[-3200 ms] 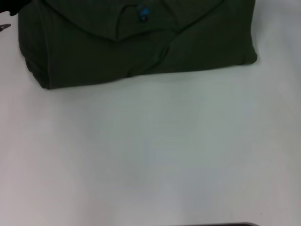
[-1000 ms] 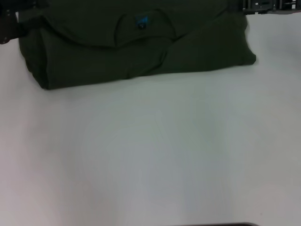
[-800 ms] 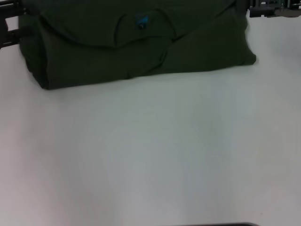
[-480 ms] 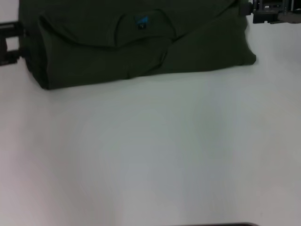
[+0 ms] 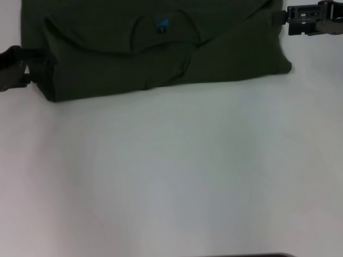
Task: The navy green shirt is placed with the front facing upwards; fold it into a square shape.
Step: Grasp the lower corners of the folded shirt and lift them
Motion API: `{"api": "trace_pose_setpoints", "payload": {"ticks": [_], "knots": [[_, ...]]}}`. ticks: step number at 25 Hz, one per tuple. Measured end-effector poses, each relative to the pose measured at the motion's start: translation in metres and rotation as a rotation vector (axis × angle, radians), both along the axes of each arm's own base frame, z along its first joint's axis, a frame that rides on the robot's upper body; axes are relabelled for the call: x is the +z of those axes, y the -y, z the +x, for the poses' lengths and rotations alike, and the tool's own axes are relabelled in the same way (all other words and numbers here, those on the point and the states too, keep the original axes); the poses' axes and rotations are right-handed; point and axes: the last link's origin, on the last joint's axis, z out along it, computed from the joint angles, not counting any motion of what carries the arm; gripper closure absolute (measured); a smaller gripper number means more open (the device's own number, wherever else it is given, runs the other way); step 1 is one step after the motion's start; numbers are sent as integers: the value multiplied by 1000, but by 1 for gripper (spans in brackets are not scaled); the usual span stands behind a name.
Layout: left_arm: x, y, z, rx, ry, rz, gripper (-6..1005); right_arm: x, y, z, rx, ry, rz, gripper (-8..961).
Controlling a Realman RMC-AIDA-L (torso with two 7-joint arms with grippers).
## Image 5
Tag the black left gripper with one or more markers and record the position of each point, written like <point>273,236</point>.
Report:
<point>12,69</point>

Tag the dark green FREE t-shirt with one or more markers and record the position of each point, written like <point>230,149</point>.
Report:
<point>160,48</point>

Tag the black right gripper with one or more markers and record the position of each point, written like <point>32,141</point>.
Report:
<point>331,18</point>

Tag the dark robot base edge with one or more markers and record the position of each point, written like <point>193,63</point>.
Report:
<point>273,255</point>

